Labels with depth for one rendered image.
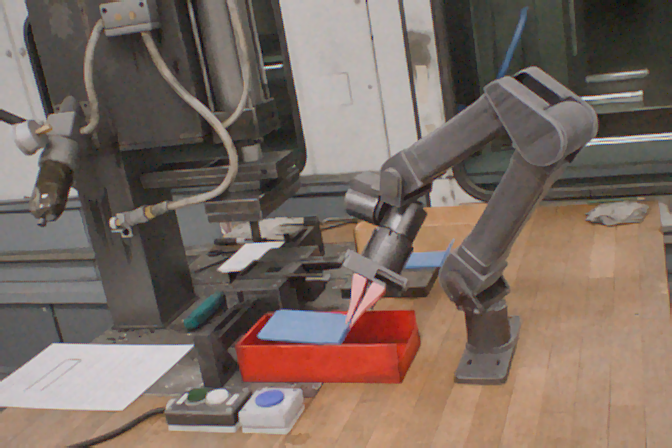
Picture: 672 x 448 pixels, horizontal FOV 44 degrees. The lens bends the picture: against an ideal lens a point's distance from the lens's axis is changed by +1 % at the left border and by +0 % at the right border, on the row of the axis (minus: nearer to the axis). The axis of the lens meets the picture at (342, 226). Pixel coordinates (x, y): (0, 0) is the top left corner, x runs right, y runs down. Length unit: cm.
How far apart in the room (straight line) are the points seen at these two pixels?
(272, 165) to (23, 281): 150
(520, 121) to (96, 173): 78
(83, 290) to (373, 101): 108
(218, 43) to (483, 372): 65
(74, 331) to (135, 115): 135
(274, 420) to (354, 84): 107
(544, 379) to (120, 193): 78
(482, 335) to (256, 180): 46
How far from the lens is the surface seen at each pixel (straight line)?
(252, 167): 138
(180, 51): 136
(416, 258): 157
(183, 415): 118
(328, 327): 125
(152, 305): 154
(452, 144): 112
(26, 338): 283
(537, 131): 102
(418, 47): 187
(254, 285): 140
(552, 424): 106
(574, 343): 125
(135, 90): 142
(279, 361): 123
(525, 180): 107
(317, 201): 208
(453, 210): 170
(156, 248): 154
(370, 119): 199
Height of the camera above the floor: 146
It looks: 17 degrees down
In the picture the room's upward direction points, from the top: 10 degrees counter-clockwise
